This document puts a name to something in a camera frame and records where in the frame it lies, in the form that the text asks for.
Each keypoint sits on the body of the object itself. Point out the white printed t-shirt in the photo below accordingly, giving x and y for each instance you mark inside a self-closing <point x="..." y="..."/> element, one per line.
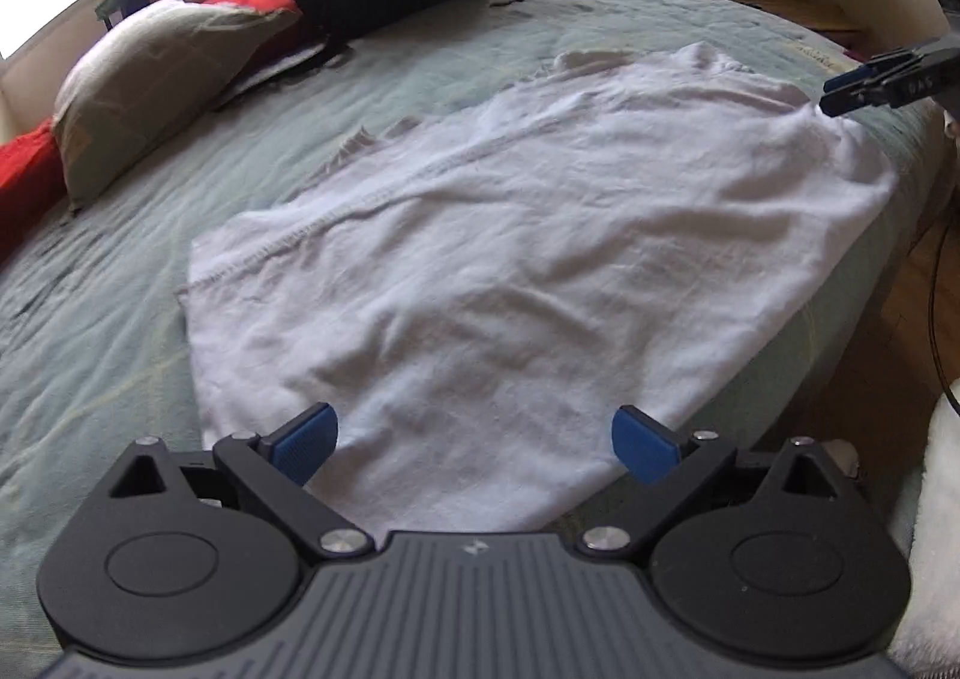
<point x="525" y="259"/>

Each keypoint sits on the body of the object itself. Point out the grey green pillow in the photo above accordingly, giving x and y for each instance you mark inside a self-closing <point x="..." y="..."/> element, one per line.
<point x="150" y="87"/>

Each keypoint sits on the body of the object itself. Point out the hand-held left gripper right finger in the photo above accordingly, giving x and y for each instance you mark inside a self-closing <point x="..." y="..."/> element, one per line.
<point x="641" y="446"/>

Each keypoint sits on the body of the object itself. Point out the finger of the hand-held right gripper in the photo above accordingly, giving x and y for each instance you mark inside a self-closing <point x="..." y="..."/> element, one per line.
<point x="855" y="75"/>
<point x="855" y="100"/>

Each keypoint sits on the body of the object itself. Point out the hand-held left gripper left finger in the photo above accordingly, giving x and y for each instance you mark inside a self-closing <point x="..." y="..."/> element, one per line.
<point x="307" y="443"/>

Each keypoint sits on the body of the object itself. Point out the red quilt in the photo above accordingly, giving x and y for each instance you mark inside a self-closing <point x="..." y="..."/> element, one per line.
<point x="30" y="177"/>

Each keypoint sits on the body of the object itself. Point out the person's white fleece jacket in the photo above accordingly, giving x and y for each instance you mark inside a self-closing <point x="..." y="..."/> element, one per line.
<point x="934" y="536"/>

